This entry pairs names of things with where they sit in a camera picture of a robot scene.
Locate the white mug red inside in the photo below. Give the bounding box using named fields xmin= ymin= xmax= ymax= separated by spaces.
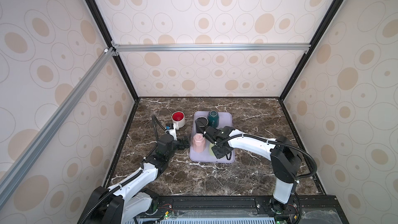
xmin=172 ymin=112 xmax=186 ymax=130

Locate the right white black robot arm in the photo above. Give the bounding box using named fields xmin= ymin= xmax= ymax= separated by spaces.
xmin=198 ymin=126 xmax=317 ymax=214

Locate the pink faceted mug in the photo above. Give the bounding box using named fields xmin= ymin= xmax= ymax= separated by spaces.
xmin=192 ymin=133 xmax=206 ymax=153

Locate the left black frame post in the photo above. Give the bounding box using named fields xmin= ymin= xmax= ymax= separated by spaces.
xmin=85 ymin=0 xmax=139 ymax=101

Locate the black mug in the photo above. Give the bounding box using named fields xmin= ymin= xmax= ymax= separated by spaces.
xmin=195 ymin=117 xmax=208 ymax=134

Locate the horizontal aluminium rail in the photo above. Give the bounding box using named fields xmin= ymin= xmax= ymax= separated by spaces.
xmin=114 ymin=43 xmax=311 ymax=53

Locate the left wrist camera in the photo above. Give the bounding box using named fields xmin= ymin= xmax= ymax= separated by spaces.
xmin=165 ymin=123 xmax=177 ymax=141

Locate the dark green mug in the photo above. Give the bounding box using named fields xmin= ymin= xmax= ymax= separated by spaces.
xmin=207 ymin=111 xmax=219 ymax=128

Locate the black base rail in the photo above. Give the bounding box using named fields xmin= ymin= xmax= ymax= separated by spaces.
xmin=80 ymin=195 xmax=350 ymax=224

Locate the left diagonal aluminium rail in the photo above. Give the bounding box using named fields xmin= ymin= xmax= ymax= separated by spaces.
xmin=1 ymin=47 xmax=116 ymax=208

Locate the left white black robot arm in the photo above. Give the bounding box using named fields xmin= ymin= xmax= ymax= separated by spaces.
xmin=78 ymin=115 xmax=190 ymax=224

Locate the light green mug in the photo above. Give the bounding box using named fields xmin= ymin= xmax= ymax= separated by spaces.
xmin=209 ymin=144 xmax=216 ymax=157

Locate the right black frame post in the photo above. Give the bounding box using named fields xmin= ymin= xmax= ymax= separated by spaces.
xmin=279 ymin=0 xmax=344 ymax=103

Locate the black frame post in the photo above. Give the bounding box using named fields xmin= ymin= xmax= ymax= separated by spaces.
xmin=85 ymin=0 xmax=139 ymax=101
xmin=279 ymin=0 xmax=344 ymax=103

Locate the lavender plastic tray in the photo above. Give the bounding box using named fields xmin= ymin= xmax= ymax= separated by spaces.
xmin=189 ymin=111 xmax=235 ymax=164

